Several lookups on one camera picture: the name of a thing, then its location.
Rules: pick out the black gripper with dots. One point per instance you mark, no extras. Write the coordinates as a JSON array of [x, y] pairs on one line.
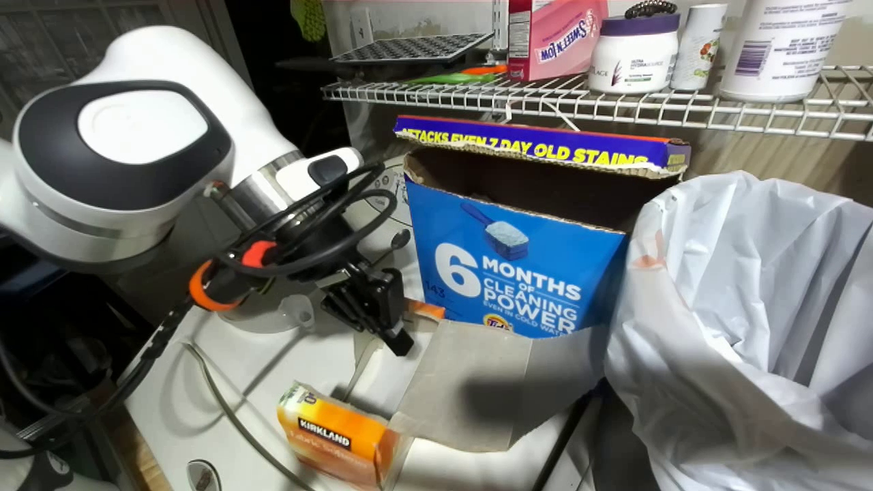
[[318, 233]]

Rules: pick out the orange Kirkland cardboard box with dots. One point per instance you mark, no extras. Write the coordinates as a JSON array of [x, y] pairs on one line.
[[329, 432]]

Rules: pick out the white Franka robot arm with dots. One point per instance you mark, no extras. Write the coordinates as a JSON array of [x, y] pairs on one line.
[[138, 145]]

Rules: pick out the blue orange detergent box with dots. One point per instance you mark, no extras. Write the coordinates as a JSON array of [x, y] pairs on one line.
[[507, 256]]

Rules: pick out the metal spoon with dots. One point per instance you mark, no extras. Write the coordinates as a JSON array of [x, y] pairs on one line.
[[397, 244]]

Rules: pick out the black rod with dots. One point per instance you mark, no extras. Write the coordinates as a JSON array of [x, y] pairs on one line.
[[559, 447]]

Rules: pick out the green orange sponge pack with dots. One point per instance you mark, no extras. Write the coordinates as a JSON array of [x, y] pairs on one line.
[[454, 76]]

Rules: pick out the wooden board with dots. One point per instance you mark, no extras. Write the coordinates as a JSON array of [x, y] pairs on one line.
[[146, 467]]

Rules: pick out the pink red carton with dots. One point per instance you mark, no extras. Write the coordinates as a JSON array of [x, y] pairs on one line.
[[559, 43]]

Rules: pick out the white jar purple lid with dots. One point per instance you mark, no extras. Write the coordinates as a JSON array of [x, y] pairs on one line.
[[632, 59]]

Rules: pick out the white plastic trash bag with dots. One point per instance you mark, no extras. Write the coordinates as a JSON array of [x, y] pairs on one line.
[[745, 328]]

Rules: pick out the slim white bottle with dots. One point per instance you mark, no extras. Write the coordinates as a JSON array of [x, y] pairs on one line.
[[698, 46]]

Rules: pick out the large white tub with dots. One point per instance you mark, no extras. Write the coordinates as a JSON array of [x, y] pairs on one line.
[[780, 51]]

